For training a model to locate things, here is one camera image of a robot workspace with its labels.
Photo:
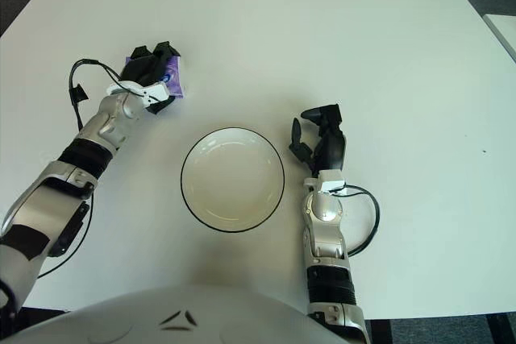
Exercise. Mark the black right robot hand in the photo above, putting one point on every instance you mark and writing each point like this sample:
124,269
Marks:
332,150

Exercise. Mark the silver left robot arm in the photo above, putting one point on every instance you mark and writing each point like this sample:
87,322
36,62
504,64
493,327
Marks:
109,118

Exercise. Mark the white side table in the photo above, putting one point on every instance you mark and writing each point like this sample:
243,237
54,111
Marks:
504,30

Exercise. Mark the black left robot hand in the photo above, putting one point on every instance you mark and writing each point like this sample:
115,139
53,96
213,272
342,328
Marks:
143,70

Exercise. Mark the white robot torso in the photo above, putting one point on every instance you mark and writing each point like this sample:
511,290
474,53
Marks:
161,312

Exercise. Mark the purple tissue paper pack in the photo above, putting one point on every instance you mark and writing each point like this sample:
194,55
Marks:
175,78

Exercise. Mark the white plate with black rim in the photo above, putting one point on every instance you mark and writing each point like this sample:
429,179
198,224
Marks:
233,181

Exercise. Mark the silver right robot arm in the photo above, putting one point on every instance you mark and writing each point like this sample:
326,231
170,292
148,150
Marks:
326,211

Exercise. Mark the black table leg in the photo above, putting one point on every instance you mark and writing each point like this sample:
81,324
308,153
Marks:
498,330
381,332

